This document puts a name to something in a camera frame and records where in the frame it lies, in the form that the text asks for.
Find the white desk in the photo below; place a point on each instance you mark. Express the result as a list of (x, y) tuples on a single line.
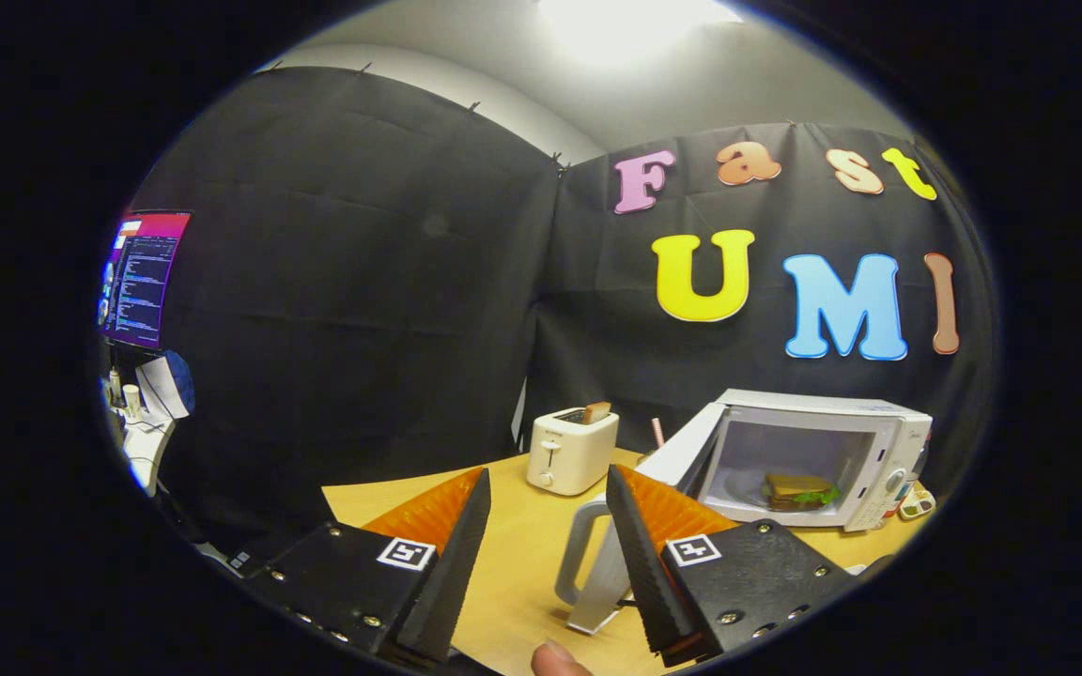
[(146, 451)]

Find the computer monitor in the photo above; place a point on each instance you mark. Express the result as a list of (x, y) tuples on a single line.
[(142, 277)]

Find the white divided dish with beans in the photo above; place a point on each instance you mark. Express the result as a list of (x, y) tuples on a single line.
[(917, 505)]

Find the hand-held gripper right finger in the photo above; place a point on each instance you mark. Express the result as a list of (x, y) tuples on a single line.
[(649, 563)]

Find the black backdrop cloth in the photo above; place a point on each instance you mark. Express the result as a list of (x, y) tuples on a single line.
[(363, 282)]

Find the small white cup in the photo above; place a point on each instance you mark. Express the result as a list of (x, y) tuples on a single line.
[(131, 398)]

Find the lettuce sandwich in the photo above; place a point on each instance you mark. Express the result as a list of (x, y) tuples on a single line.
[(799, 490)]

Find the pink stick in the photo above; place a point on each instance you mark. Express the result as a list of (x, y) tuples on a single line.
[(657, 434)]

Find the toast slice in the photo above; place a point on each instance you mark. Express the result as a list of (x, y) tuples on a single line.
[(597, 411)]

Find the blue and white cloth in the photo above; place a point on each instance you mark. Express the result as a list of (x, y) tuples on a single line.
[(170, 385)]

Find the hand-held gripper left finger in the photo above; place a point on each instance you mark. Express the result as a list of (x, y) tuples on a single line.
[(447, 573)]

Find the white microwave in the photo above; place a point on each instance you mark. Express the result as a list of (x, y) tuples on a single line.
[(879, 422)]

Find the white toaster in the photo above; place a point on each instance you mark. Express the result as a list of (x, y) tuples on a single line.
[(569, 455)]

